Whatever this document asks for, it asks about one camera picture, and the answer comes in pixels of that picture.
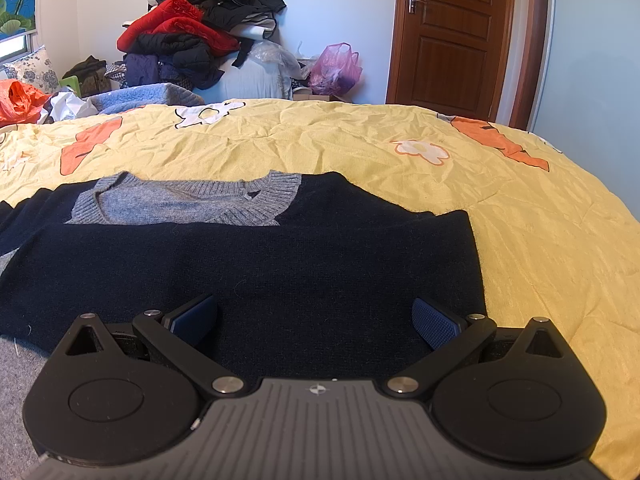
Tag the yellow carrot print quilt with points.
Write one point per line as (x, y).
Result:
(552, 241)

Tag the brown wooden door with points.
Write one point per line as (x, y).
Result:
(450, 56)

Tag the orange plastic bag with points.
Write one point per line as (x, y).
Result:
(20, 103)

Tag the pile of dark clothes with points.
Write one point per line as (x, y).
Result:
(182, 41)

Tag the blue floral pillow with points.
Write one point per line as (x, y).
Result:
(36, 69)

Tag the white wardrobe with flower decals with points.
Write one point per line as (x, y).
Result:
(589, 103)

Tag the navy and grey knit sweater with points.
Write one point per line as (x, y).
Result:
(303, 258)

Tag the pink plastic bag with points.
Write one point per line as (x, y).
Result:
(336, 71)

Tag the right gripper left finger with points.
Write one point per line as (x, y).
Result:
(113, 395)

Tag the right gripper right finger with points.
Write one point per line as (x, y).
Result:
(513, 396)

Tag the light blue folded blanket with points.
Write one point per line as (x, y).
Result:
(121, 100)

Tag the silver door handle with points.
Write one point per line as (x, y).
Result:
(413, 5)

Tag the red garment on pile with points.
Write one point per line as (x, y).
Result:
(177, 17)

